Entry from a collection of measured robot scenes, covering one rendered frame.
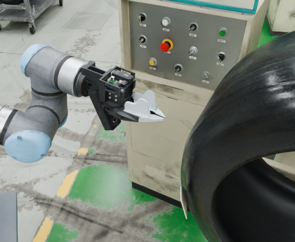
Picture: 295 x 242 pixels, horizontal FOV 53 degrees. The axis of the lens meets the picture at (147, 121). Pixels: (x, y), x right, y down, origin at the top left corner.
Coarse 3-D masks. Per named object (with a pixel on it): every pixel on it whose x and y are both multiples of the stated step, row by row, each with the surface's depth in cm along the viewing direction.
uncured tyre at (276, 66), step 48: (288, 48) 49; (240, 96) 46; (288, 96) 40; (192, 144) 55; (240, 144) 45; (288, 144) 41; (192, 192) 58; (240, 192) 83; (288, 192) 82; (240, 240) 74; (288, 240) 77
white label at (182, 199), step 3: (180, 186) 64; (180, 189) 63; (180, 192) 63; (180, 195) 62; (183, 195) 64; (180, 198) 61; (183, 198) 63; (183, 201) 63; (183, 204) 62; (183, 207) 62; (186, 207) 66; (186, 210) 65; (186, 213) 64; (186, 216) 64
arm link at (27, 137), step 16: (0, 112) 66; (16, 112) 68; (32, 112) 71; (48, 112) 73; (0, 128) 65; (16, 128) 66; (32, 128) 66; (48, 128) 70; (0, 144) 67; (16, 144) 65; (32, 144) 65; (48, 144) 69; (32, 160) 69
